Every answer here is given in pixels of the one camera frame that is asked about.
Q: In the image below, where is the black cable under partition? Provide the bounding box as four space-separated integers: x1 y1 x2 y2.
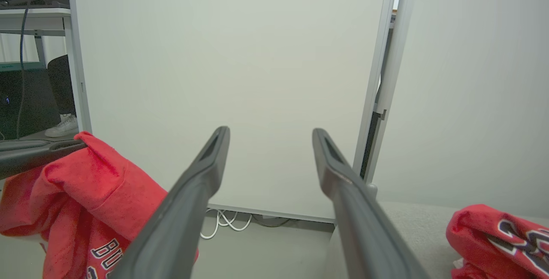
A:
251 214 293 228

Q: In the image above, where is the red garment white outlined lettering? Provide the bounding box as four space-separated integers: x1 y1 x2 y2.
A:
0 131 200 279

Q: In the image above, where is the black computer case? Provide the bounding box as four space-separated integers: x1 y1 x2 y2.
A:
0 62 61 142

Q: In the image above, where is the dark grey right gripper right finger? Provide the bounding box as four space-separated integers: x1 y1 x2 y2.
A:
312 128 430 279

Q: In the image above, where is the person's dark trouser leg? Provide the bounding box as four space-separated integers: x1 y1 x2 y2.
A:
46 54 77 117

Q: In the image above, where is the white desk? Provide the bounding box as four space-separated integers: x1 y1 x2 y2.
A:
0 8 72 63

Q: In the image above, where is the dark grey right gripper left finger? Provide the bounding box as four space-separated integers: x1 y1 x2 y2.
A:
109 126 231 279

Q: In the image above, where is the white sneaker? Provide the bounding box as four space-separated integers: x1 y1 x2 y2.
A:
44 114 79 138

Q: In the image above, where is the large white partition panel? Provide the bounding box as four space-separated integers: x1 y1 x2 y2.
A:
67 0 400 224

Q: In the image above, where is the hanging dark cable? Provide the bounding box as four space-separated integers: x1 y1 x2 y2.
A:
16 0 66 140

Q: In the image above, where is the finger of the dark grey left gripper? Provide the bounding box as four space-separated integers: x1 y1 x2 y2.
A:
0 139 88 180

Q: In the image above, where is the coiled white cable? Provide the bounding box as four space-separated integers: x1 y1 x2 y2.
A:
200 208 253 240

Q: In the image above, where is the red basketball jersey dark lettering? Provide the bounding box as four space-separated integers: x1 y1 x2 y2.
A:
446 204 549 279

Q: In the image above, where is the narrow white partition panel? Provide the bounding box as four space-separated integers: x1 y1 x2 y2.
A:
364 0 549 220

